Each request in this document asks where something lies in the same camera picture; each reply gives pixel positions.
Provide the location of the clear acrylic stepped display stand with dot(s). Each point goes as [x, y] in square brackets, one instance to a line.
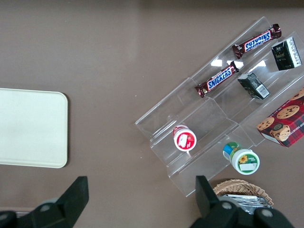
[213, 114]

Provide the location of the Snickers chocolate bar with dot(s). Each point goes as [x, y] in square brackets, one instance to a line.
[218, 79]
[257, 41]

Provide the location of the red lidded yogurt cup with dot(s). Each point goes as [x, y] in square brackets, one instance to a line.
[185, 140]

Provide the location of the wicker basket with foil packets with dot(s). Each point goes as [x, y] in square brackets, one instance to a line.
[237, 185]

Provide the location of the red tartan cookie box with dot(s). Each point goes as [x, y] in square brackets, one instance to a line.
[285, 123]

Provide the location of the green lidded yogurt cup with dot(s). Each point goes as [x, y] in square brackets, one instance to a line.
[243, 160]

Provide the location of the silver foil packet stack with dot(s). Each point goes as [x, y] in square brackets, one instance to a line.
[247, 200]

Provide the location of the beige plastic tray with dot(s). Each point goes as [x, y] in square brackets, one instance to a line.
[31, 128]

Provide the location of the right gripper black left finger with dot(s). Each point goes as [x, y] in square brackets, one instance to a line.
[69, 204]

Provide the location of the small black white carton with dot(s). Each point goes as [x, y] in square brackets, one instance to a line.
[253, 85]
[286, 54]

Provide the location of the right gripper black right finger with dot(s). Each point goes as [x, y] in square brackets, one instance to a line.
[209, 204]

